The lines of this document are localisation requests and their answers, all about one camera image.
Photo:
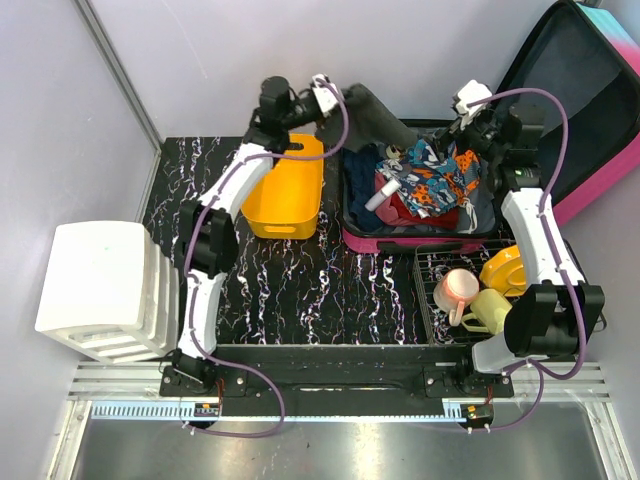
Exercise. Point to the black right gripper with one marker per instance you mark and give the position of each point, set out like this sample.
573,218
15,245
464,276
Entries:
444,139

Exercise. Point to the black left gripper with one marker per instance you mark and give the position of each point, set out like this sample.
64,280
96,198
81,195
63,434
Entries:
322,118

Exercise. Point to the colourful patterned cloth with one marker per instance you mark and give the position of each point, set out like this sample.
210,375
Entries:
422,156

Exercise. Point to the teal and pink kids suitcase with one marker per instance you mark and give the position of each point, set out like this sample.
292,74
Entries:
585,58

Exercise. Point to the orange plastic basket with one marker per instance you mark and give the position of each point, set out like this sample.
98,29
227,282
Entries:
285,204

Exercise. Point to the grey polka dot cloth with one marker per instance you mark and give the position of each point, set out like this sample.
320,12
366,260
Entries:
371,122

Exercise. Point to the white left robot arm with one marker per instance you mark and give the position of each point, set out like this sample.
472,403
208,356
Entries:
207,235

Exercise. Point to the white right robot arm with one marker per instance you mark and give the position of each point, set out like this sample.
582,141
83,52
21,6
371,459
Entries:
515,179

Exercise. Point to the white cylindrical tube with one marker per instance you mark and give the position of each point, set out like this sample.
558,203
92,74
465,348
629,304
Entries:
386,191

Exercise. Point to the navy blue garment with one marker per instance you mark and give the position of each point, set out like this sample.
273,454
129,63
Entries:
359,170

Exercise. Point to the red garment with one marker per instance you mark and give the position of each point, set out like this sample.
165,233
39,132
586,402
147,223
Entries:
425,198

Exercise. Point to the pink plastic cup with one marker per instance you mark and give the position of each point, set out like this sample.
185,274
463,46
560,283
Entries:
456,291

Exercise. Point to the yellow-green plastic cup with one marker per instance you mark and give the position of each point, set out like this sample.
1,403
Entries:
488,313

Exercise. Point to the black marble pattern mat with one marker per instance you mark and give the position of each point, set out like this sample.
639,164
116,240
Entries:
315,291

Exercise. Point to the white compartment organizer box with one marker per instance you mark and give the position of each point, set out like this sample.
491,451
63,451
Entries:
110,293

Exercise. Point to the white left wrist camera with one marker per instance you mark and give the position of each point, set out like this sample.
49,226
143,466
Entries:
327,95

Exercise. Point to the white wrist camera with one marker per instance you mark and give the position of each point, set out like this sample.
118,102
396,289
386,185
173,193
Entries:
469,101
327,95

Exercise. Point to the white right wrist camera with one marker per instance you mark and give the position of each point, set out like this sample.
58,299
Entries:
469,101

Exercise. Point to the black wire dish rack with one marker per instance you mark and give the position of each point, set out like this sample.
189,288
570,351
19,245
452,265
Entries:
430,300

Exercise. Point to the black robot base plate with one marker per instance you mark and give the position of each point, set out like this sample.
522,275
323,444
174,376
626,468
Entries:
428,371

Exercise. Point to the aluminium slotted rail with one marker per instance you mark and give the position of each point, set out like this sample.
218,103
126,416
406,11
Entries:
132,392

